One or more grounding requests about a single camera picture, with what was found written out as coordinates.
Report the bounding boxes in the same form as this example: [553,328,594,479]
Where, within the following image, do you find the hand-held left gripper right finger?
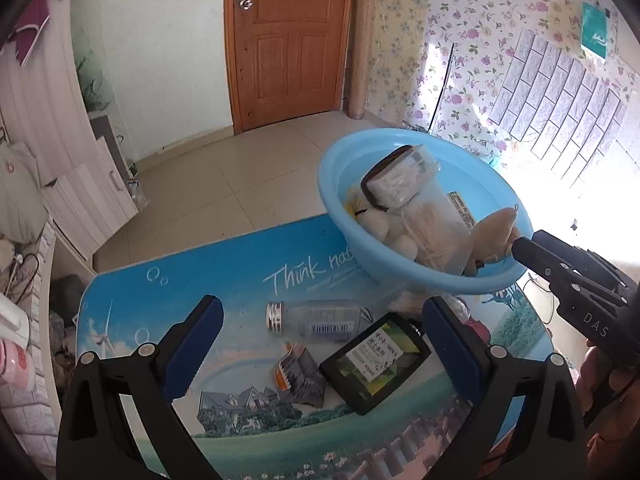
[421,296,586,480]

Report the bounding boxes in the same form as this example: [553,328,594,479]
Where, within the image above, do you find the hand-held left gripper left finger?
[56,295,224,480]

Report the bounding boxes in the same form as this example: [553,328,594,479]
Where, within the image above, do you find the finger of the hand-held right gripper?
[511,235,622,307]
[531,229,632,294]

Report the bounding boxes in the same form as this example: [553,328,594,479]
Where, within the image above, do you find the beige plush toy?
[467,205,521,278]

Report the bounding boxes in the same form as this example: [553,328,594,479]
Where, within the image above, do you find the black bottle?
[319,312,432,416]

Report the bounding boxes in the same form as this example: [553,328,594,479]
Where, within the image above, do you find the clear bag of sticks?
[400,182,476,276]

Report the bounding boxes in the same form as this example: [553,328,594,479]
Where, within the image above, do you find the grey packet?
[271,342,327,407]

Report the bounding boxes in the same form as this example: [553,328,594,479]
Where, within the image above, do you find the blue plastic basin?
[318,127,533,296]

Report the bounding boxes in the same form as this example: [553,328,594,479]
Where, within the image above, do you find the white eggs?
[345,185,421,261]

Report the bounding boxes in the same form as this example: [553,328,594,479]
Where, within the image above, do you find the clear cotton pad box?
[360,144,442,211]

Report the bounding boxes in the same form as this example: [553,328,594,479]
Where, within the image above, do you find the printed desktop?
[75,212,556,480]

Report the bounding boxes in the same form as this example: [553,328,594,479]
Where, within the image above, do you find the person's right hand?
[575,346,640,444]

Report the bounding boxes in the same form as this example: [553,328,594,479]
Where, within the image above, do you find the clear plastic bottle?
[266,300,368,345]

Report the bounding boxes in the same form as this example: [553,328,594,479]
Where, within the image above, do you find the pink water bottle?
[0,337,36,391]

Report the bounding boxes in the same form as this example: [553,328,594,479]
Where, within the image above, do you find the white electric kettle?
[0,292,31,348]

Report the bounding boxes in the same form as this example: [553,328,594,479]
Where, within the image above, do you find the thin black rod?
[429,42,456,133]

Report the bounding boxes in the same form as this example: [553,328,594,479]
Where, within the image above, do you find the white wooden wardrobe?
[0,0,138,261]

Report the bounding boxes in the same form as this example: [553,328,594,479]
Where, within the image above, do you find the brown wooden door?
[223,0,357,136]

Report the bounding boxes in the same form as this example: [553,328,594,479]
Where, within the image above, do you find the maroon towel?
[7,0,51,67]

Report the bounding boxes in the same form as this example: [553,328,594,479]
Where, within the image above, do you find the grey brick wall panel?
[487,27,628,191]

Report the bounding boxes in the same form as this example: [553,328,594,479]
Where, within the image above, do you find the green wall card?
[580,1,618,61]

